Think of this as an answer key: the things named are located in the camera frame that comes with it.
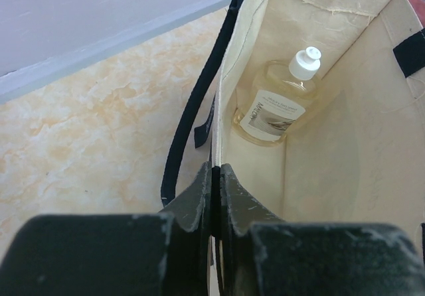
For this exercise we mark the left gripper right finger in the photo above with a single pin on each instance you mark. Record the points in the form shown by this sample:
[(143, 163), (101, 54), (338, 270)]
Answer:
[(260, 254)]

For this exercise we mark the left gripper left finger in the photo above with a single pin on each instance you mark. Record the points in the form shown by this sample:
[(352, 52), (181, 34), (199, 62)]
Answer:
[(164, 253)]

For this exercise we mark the beige canvas tote bag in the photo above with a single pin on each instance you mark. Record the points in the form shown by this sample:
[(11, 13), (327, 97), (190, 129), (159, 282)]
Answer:
[(357, 154)]

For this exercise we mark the amber bottle white cap tall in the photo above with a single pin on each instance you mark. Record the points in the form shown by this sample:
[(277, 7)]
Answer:
[(281, 93)]

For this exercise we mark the pink cloth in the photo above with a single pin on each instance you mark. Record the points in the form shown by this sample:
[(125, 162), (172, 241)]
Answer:
[(419, 8)]

